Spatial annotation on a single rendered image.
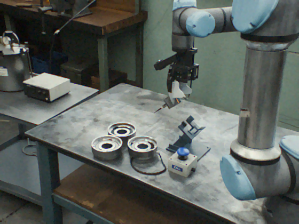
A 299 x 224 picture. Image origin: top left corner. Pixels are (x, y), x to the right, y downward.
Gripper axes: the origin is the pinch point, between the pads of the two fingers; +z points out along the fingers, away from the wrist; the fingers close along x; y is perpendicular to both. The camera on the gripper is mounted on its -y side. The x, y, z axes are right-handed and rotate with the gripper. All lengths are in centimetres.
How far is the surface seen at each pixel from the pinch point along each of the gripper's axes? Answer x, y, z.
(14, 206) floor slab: -5, -104, 91
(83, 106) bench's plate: -5.1, -44.1, 13.2
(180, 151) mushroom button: -17.4, 14.8, 9.1
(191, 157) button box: -14.2, 17.1, 11.9
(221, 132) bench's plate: 14.0, 13.0, 14.8
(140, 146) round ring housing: -16.1, -2.9, 14.2
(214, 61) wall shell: 141, -60, 27
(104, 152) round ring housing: -29.2, -7.9, 12.4
